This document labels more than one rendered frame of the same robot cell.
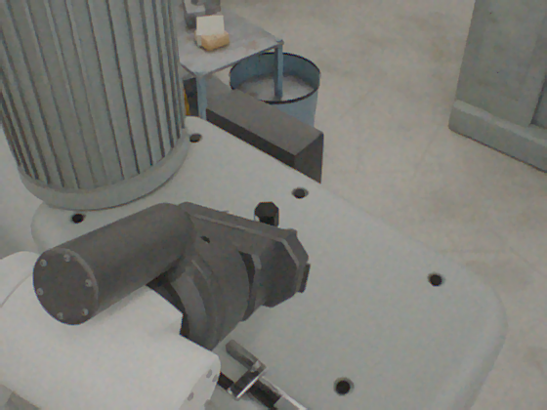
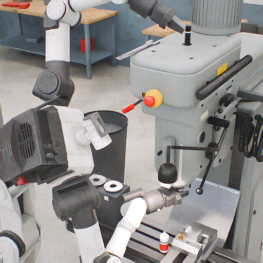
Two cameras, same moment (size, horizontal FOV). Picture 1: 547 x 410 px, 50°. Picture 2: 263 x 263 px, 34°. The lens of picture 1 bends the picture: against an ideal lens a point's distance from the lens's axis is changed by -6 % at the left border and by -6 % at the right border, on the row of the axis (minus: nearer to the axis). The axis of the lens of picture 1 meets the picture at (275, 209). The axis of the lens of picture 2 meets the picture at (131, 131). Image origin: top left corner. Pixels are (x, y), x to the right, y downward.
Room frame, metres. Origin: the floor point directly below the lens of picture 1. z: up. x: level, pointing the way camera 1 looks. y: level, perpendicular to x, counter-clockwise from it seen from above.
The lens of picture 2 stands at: (-0.02, -1.50, 2.34)
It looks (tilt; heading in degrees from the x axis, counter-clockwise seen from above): 28 degrees down; 83
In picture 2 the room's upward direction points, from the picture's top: straight up
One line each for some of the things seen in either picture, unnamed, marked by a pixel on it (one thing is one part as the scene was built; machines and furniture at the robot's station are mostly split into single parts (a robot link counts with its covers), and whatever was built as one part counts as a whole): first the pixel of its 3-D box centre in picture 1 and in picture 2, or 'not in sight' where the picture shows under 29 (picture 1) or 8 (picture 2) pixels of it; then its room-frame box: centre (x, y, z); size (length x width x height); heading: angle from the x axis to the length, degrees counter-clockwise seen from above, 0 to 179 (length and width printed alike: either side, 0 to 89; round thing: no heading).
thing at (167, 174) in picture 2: not in sight; (167, 171); (0.28, -0.19, 1.48); 0.07 x 0.07 x 0.06
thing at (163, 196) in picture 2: not in sight; (161, 198); (0.29, -0.03, 1.24); 0.13 x 0.12 x 0.10; 114
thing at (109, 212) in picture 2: not in sight; (105, 199); (0.07, 0.29, 1.02); 0.22 x 0.12 x 0.20; 140
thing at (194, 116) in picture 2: not in sight; (189, 94); (0.41, 0.04, 1.68); 0.34 x 0.24 x 0.10; 49
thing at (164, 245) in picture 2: not in sight; (164, 240); (0.32, 0.00, 0.98); 0.04 x 0.04 x 0.11
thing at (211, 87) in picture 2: not in sight; (226, 75); (0.51, -0.06, 1.79); 0.45 x 0.04 x 0.04; 49
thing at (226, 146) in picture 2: not in sight; (202, 127); (0.51, 0.15, 1.47); 0.24 x 0.19 x 0.26; 139
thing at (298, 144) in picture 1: (266, 164); not in sight; (0.83, 0.02, 1.62); 0.20 x 0.09 x 0.21; 49
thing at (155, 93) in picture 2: not in sight; (153, 98); (0.23, -0.17, 1.76); 0.06 x 0.02 x 0.06; 139
